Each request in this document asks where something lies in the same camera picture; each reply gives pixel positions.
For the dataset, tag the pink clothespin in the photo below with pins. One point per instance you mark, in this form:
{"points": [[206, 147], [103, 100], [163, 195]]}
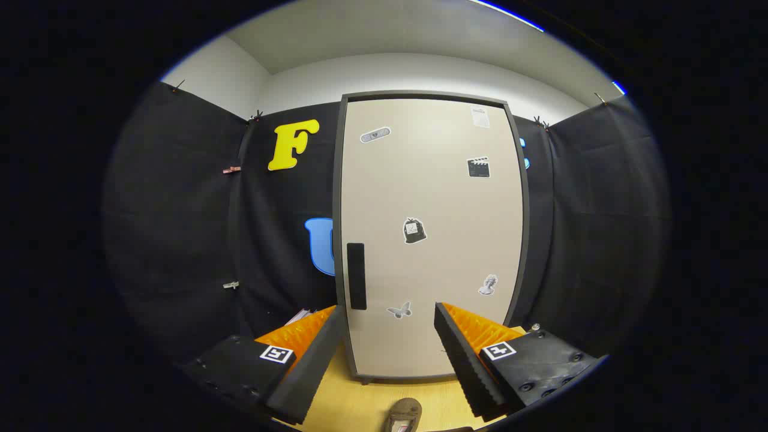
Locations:
{"points": [[231, 170]]}

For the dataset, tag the black backdrop cloth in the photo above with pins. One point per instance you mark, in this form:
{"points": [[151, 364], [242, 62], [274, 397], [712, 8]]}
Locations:
{"points": [[180, 228]]}

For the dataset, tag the grey shoe cabinet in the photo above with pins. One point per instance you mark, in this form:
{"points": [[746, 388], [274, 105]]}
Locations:
{"points": [[337, 180]]}

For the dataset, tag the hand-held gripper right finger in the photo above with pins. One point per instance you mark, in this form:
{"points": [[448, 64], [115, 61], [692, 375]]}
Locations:
{"points": [[465, 366]]}

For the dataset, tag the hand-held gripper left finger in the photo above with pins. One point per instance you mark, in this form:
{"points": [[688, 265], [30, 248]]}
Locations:
{"points": [[312, 366]]}

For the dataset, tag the white book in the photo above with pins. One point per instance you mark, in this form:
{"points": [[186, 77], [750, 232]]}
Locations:
{"points": [[298, 316]]}

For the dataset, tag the brown fuzzy shoe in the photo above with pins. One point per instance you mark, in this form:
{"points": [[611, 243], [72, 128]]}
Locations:
{"points": [[405, 411]]}

